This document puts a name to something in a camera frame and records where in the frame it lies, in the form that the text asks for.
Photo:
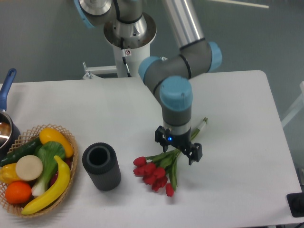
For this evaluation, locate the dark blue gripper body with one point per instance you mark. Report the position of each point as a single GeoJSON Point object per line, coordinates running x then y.
{"type": "Point", "coordinates": [177, 136]}

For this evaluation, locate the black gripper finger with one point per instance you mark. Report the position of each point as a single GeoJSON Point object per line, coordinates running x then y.
{"type": "Point", "coordinates": [193, 151]}
{"type": "Point", "coordinates": [161, 138]}

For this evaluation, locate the red tulip bouquet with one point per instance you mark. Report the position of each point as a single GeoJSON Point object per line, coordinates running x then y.
{"type": "Point", "coordinates": [159, 171]}

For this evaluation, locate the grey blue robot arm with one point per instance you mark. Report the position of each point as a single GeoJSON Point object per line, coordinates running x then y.
{"type": "Point", "coordinates": [130, 31]}

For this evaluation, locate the dark grey ribbed vase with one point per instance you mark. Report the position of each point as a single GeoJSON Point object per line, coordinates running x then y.
{"type": "Point", "coordinates": [100, 162]}

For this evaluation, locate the red fruit in basket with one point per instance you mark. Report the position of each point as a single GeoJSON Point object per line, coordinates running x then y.
{"type": "Point", "coordinates": [68, 161]}

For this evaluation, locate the yellow banana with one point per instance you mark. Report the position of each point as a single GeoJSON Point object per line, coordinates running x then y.
{"type": "Point", "coordinates": [53, 193]}

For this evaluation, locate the green bok choy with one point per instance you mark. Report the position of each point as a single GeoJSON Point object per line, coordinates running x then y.
{"type": "Point", "coordinates": [46, 154]}

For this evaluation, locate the black device at table edge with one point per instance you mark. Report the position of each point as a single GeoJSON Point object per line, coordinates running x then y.
{"type": "Point", "coordinates": [296, 204]}

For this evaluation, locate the yellow squash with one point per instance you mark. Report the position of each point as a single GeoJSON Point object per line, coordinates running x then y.
{"type": "Point", "coordinates": [53, 135]}

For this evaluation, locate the woven wicker basket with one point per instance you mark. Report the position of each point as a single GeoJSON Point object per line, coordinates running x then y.
{"type": "Point", "coordinates": [24, 138]}

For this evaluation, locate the dark green cucumber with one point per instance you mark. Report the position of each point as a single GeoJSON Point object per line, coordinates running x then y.
{"type": "Point", "coordinates": [19, 152]}

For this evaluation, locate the beige round disc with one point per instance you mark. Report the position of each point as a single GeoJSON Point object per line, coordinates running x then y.
{"type": "Point", "coordinates": [29, 168]}

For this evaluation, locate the orange fruit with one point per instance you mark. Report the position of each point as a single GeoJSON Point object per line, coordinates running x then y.
{"type": "Point", "coordinates": [18, 192]}

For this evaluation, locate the yellow bell pepper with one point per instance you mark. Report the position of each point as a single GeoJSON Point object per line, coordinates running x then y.
{"type": "Point", "coordinates": [8, 174]}

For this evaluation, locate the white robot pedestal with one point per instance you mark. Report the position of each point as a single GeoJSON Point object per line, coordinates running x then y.
{"type": "Point", "coordinates": [129, 60]}

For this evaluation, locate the white table clamp bracket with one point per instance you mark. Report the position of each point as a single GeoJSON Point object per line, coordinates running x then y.
{"type": "Point", "coordinates": [99, 72]}

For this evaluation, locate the white frame at right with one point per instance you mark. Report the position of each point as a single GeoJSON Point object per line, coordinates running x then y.
{"type": "Point", "coordinates": [294, 108]}

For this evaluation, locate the blue handled saucepan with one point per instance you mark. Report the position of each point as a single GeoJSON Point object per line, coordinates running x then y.
{"type": "Point", "coordinates": [9, 132]}

